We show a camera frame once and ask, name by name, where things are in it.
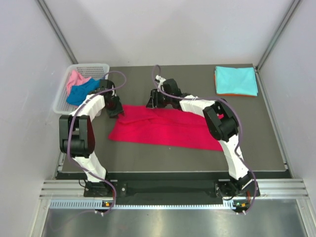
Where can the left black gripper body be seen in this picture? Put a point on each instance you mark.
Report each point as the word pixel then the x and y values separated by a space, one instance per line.
pixel 114 107

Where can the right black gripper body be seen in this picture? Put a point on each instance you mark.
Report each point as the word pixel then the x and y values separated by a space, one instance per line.
pixel 164 99

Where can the red t shirt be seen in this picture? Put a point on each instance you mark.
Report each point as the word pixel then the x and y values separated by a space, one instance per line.
pixel 168 127

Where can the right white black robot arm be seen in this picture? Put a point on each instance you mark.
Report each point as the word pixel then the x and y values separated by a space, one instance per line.
pixel 223 125

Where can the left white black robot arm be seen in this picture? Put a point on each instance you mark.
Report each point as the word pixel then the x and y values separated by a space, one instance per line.
pixel 76 136

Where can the white perforated plastic basket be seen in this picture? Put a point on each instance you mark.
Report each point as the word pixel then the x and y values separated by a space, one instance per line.
pixel 93 70

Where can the pink t shirt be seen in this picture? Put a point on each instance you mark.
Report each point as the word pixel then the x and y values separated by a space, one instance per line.
pixel 75 78

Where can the folded orange t shirt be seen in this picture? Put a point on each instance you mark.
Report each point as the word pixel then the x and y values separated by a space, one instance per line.
pixel 243 95

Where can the folded light blue t shirt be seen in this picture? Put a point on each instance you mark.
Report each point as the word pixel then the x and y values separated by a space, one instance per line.
pixel 236 80

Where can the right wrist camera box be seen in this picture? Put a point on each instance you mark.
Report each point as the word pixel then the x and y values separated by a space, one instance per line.
pixel 159 81

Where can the left aluminium frame post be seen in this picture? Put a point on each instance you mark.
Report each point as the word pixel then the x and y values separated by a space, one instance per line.
pixel 56 29

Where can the aluminium frame post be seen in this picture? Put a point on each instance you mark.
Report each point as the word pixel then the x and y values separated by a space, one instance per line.
pixel 56 29
pixel 279 31

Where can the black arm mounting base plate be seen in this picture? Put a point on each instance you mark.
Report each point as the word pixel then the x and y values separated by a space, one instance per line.
pixel 168 187

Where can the right aluminium frame post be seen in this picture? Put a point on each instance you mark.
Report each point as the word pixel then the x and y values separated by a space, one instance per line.
pixel 279 31

